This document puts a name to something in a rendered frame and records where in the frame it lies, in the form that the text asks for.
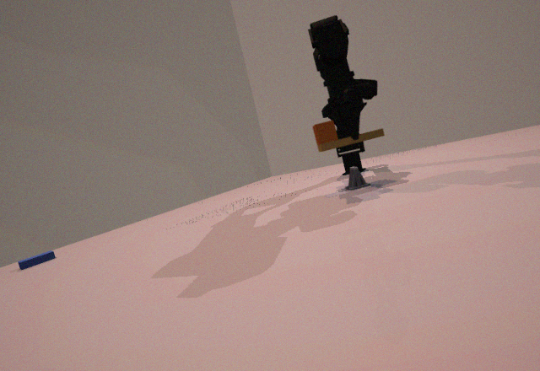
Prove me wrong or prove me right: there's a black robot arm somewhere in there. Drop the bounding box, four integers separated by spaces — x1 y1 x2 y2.
308 15 378 175

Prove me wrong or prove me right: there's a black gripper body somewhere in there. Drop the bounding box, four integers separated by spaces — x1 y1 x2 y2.
321 67 375 118

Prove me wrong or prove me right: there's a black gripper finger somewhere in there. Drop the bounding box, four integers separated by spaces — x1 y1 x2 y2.
337 102 366 140
328 113 350 138

